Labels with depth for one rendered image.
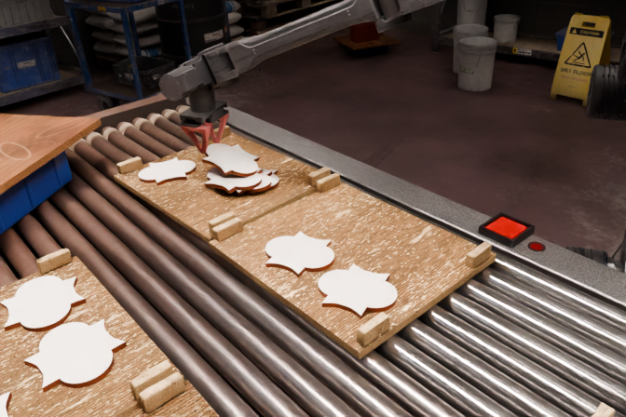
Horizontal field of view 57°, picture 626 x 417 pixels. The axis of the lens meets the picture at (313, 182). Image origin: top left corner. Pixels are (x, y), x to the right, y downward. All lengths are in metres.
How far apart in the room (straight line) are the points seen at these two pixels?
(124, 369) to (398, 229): 0.55
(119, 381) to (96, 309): 0.18
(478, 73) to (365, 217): 3.63
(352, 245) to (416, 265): 0.13
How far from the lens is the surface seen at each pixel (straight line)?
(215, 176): 1.31
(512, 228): 1.18
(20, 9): 5.25
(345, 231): 1.13
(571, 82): 4.62
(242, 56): 1.20
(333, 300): 0.95
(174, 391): 0.84
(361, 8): 1.11
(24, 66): 5.31
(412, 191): 1.31
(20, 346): 1.02
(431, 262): 1.05
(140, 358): 0.92
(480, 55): 4.69
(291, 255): 1.05
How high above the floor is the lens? 1.55
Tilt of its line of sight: 28 degrees down
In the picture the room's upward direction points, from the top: 3 degrees counter-clockwise
